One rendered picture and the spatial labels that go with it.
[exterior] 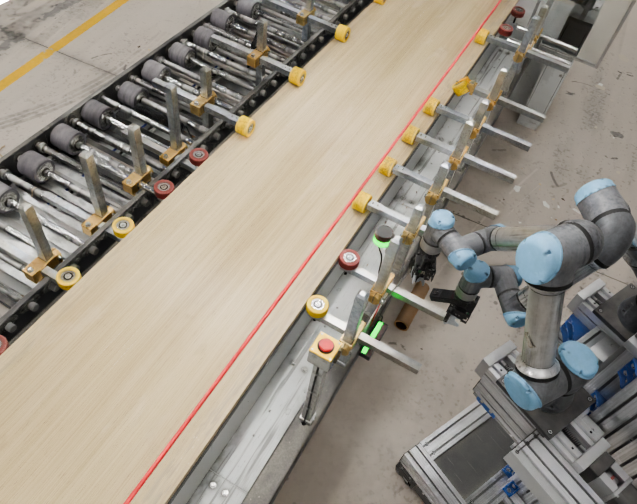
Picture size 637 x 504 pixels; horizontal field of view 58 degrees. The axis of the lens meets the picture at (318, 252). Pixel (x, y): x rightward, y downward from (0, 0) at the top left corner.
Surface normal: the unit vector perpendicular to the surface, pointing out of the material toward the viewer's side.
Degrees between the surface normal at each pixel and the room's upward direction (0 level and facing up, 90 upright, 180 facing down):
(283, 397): 0
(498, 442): 0
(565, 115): 0
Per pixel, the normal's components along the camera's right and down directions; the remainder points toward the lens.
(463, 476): 0.11, -0.61
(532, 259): -0.89, 0.18
